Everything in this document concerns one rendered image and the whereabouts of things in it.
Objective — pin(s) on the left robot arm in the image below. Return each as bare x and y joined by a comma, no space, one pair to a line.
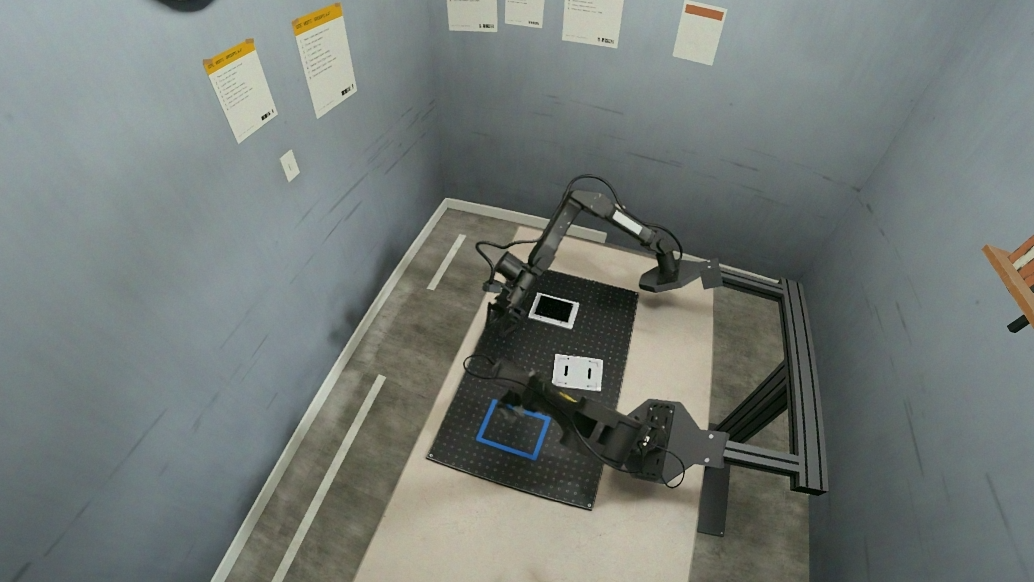
614,441

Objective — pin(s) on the blue rectangular tape outline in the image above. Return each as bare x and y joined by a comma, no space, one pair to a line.
534,456

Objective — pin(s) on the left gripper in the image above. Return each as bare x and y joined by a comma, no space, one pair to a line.
514,397

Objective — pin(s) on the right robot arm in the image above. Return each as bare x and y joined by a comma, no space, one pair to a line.
544,253

